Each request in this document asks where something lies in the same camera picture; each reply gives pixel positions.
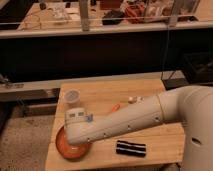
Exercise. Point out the black bag on bench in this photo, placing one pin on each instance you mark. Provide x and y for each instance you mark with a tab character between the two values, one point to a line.
112	17

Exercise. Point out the black crate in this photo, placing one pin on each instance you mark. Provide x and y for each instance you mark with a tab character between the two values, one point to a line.
198	67

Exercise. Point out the small white toy figure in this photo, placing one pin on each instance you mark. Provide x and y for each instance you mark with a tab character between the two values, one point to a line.
135	99

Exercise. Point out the orange ceramic bowl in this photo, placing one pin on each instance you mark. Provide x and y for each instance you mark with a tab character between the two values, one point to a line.
68	151

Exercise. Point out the clear plastic cup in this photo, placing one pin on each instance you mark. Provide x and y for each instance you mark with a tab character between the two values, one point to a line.
72	98

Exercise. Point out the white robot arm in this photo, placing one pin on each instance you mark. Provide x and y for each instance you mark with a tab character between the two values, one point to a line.
191	105

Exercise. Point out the red orange cloth bundle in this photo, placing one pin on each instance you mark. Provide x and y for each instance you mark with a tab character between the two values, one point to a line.
135	13

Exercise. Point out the orange carrot toy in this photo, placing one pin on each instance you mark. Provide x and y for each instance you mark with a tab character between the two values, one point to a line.
114	109

